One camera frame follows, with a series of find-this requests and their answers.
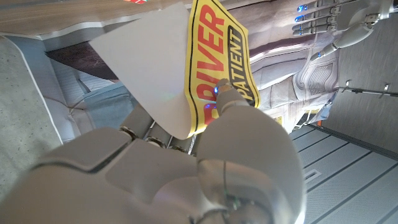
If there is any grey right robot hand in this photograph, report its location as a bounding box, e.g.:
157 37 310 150
0 78 307 224

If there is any yellow bumper sticker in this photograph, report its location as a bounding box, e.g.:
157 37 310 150
89 0 261 140

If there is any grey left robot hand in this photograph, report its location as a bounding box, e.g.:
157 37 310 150
292 0 392 62

